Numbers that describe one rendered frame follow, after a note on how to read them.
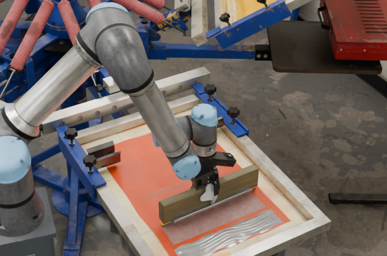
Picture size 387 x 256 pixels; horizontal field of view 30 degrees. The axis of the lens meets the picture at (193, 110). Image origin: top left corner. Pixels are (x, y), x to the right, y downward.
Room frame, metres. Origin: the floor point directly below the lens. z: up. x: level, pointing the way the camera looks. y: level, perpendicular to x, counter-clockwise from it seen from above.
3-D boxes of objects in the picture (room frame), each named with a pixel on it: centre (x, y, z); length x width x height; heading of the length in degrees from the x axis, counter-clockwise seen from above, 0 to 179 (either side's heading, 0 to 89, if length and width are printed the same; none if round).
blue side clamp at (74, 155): (1.84, 0.37, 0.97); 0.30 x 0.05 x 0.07; 31
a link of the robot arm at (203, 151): (1.67, -0.04, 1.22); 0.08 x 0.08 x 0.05
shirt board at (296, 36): (2.70, -0.11, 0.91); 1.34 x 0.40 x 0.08; 91
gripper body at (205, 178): (1.66, -0.03, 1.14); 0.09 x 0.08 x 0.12; 121
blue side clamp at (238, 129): (2.13, -0.10, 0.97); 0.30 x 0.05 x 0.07; 31
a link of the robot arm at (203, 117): (1.67, -0.03, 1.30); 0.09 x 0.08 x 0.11; 107
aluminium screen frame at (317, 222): (1.78, 0.01, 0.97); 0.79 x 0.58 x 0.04; 31
